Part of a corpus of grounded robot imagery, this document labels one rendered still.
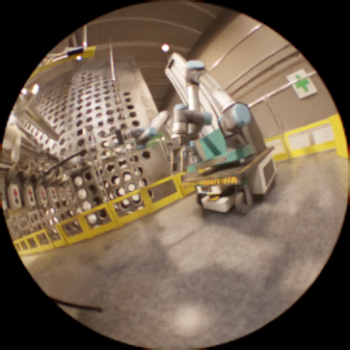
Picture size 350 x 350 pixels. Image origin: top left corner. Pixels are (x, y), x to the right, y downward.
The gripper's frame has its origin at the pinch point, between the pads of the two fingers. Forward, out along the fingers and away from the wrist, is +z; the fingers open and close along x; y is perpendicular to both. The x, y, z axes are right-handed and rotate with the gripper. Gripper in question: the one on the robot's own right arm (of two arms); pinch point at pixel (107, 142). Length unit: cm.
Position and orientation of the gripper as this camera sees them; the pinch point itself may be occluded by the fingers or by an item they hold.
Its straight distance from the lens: 92.0
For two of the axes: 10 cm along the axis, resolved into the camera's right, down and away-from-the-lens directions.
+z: -8.5, 3.5, -3.9
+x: 2.5, 9.2, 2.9
